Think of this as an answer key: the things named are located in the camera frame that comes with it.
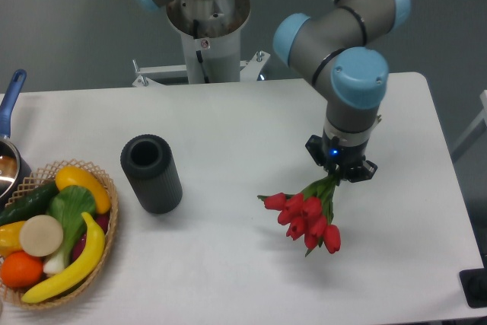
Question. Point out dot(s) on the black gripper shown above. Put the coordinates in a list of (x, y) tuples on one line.
[(343, 153)]

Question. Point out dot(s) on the red tulip bouquet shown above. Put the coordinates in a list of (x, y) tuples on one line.
[(308, 214)]

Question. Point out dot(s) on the dark grey ribbed vase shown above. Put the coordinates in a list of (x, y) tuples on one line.
[(147, 161)]

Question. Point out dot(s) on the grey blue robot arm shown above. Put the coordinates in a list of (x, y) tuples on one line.
[(330, 53)]

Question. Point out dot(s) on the black device at edge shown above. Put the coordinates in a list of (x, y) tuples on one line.
[(473, 282)]

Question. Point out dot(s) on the dark red beet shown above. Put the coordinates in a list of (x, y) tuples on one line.
[(103, 221)]

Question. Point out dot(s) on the yellow banana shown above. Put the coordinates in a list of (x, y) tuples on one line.
[(77, 271)]

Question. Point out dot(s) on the green bok choy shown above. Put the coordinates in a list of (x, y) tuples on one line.
[(66, 208)]

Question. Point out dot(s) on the woven wicker basket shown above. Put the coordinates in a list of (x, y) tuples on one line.
[(38, 178)]

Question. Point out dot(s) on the beige round disc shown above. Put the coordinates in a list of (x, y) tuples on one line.
[(41, 235)]

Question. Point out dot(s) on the green cucumber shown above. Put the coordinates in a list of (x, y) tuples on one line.
[(30, 205)]

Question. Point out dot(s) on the yellow bell pepper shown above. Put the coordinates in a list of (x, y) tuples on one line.
[(10, 238)]

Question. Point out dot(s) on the orange fruit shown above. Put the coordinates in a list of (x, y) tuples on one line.
[(21, 270)]

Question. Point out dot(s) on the white frame at right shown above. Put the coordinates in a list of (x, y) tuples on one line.
[(471, 133)]

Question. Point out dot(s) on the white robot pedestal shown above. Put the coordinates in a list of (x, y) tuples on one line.
[(210, 36)]

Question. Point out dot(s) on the blue handled saucepan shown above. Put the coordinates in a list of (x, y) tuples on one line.
[(13, 167)]

